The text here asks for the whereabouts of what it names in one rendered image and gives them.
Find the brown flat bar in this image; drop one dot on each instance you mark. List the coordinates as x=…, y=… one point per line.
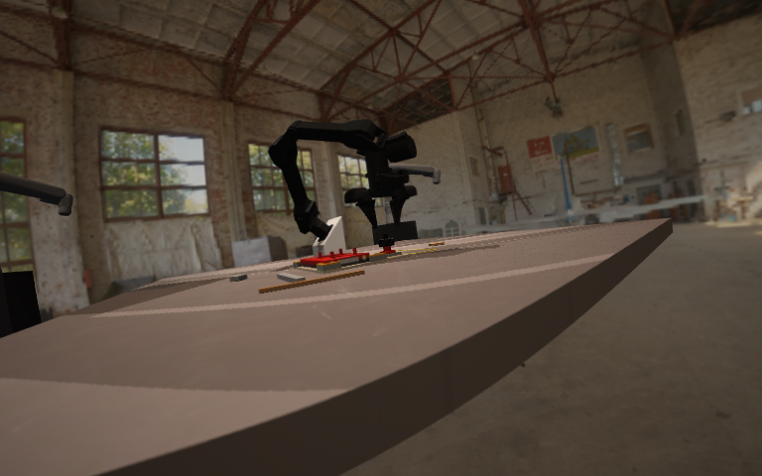
x=309, y=282

